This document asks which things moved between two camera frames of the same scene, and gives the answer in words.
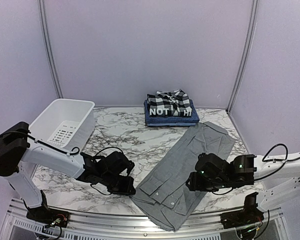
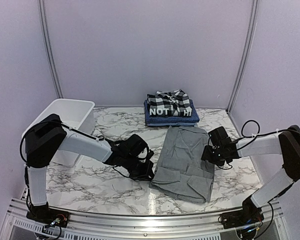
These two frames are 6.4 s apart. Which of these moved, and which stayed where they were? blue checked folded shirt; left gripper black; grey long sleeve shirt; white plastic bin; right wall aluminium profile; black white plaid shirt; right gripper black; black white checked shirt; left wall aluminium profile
Moved: grey long sleeve shirt; left gripper black; right gripper black
Stayed: white plastic bin; black white plaid shirt; right wall aluminium profile; left wall aluminium profile; blue checked folded shirt; black white checked shirt
